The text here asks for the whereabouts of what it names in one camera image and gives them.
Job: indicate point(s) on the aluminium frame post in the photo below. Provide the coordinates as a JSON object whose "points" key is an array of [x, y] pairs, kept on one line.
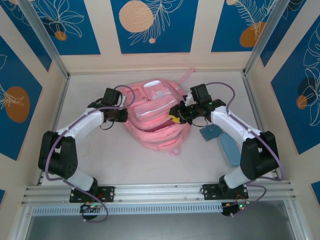
{"points": [[45, 37], [273, 37]]}

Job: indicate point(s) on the aluminium side rail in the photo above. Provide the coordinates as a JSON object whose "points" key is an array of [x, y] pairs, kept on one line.
{"points": [[258, 117], [62, 95]]}

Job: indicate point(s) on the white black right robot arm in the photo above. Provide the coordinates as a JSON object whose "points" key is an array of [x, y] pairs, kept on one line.
{"points": [[230, 125]]}

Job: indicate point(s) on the light blue pencil case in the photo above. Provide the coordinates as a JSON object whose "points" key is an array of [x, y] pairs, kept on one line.
{"points": [[230, 150]]}

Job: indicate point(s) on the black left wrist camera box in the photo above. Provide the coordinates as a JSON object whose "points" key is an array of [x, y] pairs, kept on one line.
{"points": [[112, 96]]}

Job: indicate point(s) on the pink backpack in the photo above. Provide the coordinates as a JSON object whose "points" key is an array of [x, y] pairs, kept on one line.
{"points": [[155, 135]]}

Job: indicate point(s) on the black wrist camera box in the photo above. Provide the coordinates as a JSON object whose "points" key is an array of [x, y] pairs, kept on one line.
{"points": [[112, 96], [200, 93]]}

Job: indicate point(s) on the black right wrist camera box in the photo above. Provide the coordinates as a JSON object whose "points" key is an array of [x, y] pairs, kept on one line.
{"points": [[200, 93]]}

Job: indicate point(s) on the small circuit board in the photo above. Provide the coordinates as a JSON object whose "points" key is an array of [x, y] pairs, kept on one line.
{"points": [[91, 207], [231, 210]]}

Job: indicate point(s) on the small teal notebook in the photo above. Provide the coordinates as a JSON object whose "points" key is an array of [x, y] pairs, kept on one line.
{"points": [[210, 133]]}

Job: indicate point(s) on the aluminium mounting rail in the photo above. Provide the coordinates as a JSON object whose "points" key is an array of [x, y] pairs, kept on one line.
{"points": [[160, 191]]}

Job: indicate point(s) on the grey metal panel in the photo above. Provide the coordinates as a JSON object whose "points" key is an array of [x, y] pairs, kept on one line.
{"points": [[160, 227]]}

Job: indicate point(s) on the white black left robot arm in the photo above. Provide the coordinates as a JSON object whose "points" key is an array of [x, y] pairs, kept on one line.
{"points": [[80, 122]]}

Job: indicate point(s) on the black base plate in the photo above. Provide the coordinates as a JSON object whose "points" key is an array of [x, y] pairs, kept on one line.
{"points": [[108, 192], [210, 191]]}

